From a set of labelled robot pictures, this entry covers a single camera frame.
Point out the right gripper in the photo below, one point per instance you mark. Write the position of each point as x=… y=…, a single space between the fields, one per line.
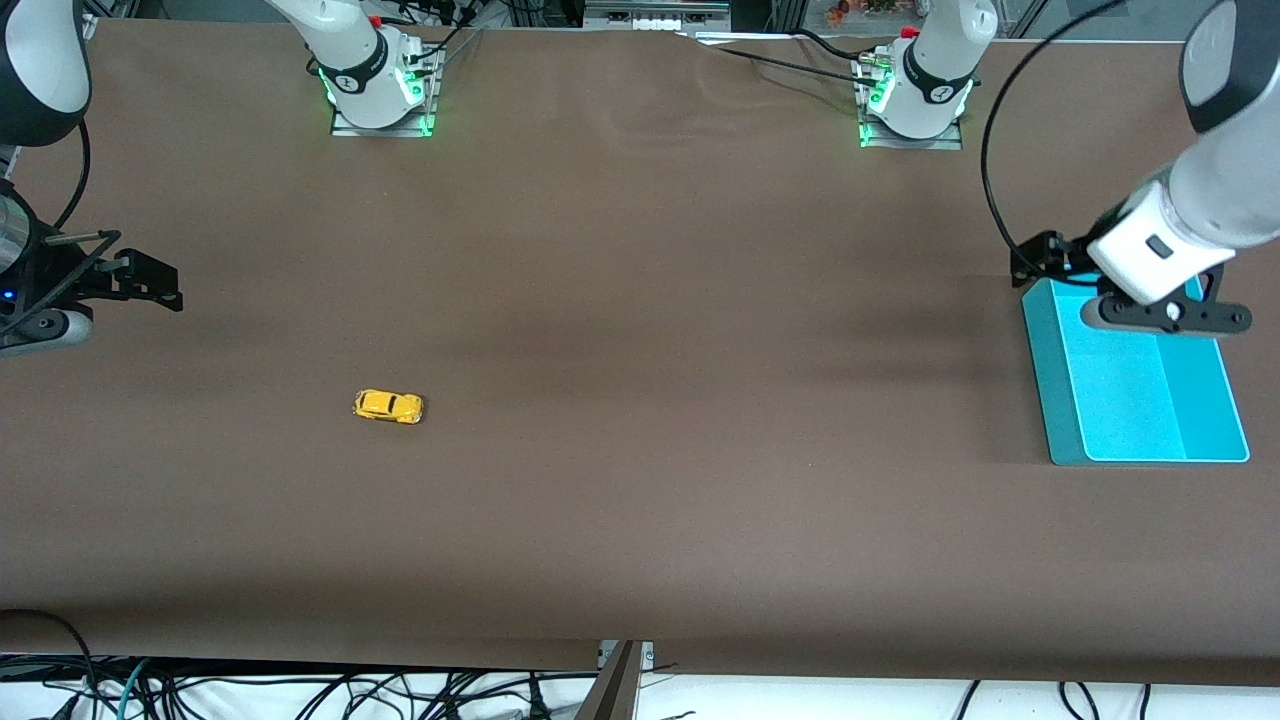
x=62 y=272

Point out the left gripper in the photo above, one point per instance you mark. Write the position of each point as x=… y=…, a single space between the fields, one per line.
x=1066 y=258

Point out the yellow beetle toy car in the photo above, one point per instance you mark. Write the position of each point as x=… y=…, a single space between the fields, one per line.
x=388 y=405

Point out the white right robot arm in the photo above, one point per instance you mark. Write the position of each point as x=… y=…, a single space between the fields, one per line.
x=40 y=70

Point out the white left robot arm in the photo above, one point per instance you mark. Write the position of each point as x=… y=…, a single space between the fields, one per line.
x=1230 y=170

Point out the teal plastic bin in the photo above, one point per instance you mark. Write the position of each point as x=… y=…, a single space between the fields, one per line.
x=1130 y=400

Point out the orange background object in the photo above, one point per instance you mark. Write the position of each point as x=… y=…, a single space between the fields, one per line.
x=840 y=12

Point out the brown table cover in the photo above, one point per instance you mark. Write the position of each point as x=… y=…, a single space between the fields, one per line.
x=640 y=300

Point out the white connector strip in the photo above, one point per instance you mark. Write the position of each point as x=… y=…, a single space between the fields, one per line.
x=655 y=22

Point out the grey metal table leg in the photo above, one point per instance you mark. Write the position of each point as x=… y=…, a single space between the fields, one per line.
x=615 y=690

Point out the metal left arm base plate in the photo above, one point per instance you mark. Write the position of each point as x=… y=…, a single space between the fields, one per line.
x=940 y=145

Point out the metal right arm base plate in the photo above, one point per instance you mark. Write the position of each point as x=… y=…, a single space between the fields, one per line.
x=380 y=132

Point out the aluminium frame post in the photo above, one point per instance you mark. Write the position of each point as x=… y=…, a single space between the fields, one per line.
x=787 y=15

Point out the silver table bracket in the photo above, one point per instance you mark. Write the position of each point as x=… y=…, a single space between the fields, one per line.
x=648 y=655

